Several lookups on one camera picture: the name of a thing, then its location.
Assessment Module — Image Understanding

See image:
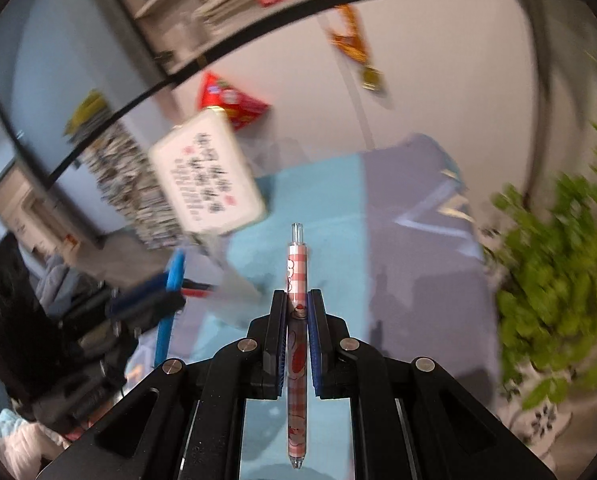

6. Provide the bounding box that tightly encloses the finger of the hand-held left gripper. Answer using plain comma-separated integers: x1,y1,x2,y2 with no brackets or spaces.
113,274,179,297
107,292,186,331

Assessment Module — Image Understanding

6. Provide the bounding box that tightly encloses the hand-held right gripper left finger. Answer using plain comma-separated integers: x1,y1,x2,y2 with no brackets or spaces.
36,289,288,480

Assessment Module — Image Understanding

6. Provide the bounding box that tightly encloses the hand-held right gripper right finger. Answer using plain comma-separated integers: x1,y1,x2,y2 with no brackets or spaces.
305,289,559,480

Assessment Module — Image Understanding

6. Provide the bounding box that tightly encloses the blue pen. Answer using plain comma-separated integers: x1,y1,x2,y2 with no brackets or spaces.
153,252,186,367

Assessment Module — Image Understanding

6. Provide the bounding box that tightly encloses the translucent plastic cup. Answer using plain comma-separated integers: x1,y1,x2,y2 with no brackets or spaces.
198,237,264,326

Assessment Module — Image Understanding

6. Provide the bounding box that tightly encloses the pink patterned pen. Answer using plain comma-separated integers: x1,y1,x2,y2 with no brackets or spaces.
284,222,311,471

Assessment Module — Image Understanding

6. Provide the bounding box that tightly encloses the grey cloth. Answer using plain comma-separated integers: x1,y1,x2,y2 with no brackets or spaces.
36,255,79,311

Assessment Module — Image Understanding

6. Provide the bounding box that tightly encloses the dark furniture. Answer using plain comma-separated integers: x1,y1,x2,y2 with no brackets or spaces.
0,235,46,391

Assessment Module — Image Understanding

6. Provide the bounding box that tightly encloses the tall pile of papers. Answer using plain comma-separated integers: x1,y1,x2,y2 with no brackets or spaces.
76,125,194,251

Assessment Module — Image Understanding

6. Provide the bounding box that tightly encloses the framed calligraphy sign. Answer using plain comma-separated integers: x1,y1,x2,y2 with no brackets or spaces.
147,109,268,237

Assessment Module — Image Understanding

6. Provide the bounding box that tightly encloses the yellow plastic bag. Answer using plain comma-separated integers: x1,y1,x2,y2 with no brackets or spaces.
63,89,110,136

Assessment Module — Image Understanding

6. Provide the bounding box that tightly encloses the red triangular hanging pouch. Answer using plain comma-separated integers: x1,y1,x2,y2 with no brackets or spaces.
198,71,272,132

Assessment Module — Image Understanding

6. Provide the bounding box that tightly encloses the white floral flower pot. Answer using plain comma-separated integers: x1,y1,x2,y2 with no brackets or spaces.
503,360,579,451

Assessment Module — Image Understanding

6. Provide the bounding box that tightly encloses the black-framed glass cabinet door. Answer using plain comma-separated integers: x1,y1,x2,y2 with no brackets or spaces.
0,0,214,186
498,0,597,196

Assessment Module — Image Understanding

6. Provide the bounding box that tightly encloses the green potted plant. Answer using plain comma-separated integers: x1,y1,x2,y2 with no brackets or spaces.
483,50,597,411

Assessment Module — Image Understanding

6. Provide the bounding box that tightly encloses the gold medal with striped ribbon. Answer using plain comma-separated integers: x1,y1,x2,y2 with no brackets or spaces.
328,5,386,93

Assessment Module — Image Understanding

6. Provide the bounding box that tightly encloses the stack of worn workbooks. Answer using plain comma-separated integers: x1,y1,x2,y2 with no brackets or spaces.
193,0,264,26

